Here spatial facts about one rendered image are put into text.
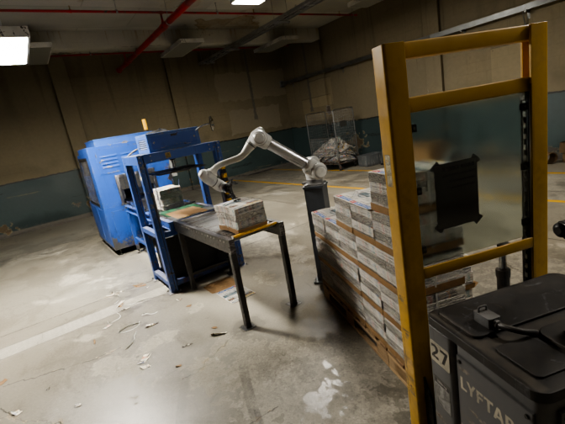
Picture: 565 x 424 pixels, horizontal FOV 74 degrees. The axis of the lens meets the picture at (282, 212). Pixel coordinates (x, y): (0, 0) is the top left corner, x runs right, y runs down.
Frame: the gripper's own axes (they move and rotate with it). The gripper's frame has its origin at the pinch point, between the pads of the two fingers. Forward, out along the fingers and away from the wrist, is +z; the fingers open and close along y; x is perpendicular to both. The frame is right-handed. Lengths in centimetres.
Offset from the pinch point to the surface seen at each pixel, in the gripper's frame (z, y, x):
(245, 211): 18.5, 13.1, 5.4
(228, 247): 20, 38, 27
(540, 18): -60, -144, -709
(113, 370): -5, 113, 130
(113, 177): -346, 23, 34
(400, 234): 188, -18, 25
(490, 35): 197, -89, -20
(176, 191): -186, 31, -8
